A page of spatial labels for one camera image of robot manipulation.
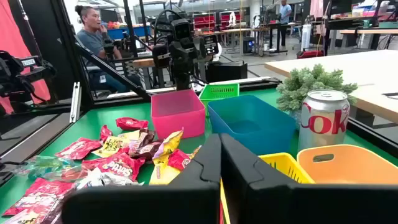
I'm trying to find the large tan wooden desk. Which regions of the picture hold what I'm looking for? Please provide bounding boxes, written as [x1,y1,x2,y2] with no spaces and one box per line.
[264,49,398,125]

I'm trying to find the dark red candy packet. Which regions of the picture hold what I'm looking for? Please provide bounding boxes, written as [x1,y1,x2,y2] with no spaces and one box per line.
[115,117,150,131]

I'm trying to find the silver frame bracket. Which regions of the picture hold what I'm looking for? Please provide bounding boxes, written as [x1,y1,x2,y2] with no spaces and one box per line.
[70,82,82,123]

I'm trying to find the red shelf bins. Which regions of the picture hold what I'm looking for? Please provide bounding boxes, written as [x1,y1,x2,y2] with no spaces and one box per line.
[193,12,242,30]

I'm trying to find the person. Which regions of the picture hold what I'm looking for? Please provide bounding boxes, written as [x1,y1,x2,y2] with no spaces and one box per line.
[277,0,293,50]
[74,4,144,94]

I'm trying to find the blue plastic bin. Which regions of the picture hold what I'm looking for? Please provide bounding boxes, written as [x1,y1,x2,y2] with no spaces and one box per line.
[207,95,297,156]

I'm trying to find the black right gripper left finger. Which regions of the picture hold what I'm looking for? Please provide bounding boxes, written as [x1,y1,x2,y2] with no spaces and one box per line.
[61,133,222,224]

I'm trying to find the black backdrop panel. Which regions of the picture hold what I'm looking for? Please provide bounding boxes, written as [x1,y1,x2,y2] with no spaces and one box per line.
[18,0,94,108]

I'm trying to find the clear red candy wrapper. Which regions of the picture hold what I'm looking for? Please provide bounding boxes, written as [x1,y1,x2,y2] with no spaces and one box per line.
[43,164,91,183]

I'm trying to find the brown candy bar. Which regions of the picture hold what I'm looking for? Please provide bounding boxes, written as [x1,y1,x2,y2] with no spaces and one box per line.
[133,129,156,149]
[129,141,163,161]

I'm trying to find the orange plastic bin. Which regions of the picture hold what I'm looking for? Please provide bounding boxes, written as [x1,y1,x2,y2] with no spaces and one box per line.
[297,144,398,185]

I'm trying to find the yellow candy packet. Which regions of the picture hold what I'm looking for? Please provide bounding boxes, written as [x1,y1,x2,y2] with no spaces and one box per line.
[2,208,43,224]
[152,128,185,166]
[118,129,141,141]
[149,163,181,186]
[91,135,131,159]

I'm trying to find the green table mat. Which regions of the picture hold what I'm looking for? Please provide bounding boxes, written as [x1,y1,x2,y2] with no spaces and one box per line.
[0,88,398,224]

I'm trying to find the red Skittles packet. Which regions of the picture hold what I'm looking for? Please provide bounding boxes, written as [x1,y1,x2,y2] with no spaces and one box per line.
[82,152,146,182]
[55,137,103,161]

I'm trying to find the artificial green plant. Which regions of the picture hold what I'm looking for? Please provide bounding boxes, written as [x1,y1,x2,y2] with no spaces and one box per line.
[275,63,359,130]

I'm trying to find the white tower fan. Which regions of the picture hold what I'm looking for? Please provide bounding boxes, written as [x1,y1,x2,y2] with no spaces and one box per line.
[300,24,312,52]

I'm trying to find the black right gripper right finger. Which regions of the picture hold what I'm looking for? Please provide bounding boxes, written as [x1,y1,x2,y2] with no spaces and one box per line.
[220,133,398,224]

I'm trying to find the green plastic basket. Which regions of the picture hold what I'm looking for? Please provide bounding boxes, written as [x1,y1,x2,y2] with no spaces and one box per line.
[198,83,241,108]

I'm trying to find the silver Diet Coke can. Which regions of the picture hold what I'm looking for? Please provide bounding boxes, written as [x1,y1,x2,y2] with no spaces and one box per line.
[297,89,351,153]

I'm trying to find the red curtain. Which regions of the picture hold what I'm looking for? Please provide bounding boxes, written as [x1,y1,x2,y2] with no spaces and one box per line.
[0,0,52,114]

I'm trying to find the black diagonal frame strut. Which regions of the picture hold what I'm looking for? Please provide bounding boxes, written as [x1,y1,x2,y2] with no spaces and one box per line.
[73,34,153,102]

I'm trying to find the blue table bin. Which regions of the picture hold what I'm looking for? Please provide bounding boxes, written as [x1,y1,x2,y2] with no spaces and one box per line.
[107,26,152,40]

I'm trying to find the background workbench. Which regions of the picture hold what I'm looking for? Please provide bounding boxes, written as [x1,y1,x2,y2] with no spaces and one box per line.
[198,27,271,57]
[338,28,398,50]

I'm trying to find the pink plastic bin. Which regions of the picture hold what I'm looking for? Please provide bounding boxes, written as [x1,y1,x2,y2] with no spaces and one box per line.
[150,89,206,141]

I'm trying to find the black equipment case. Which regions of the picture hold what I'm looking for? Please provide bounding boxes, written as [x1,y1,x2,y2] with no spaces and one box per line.
[205,60,249,83]

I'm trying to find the clear green candy wrapper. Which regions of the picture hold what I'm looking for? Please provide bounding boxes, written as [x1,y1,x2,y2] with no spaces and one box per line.
[12,154,75,181]

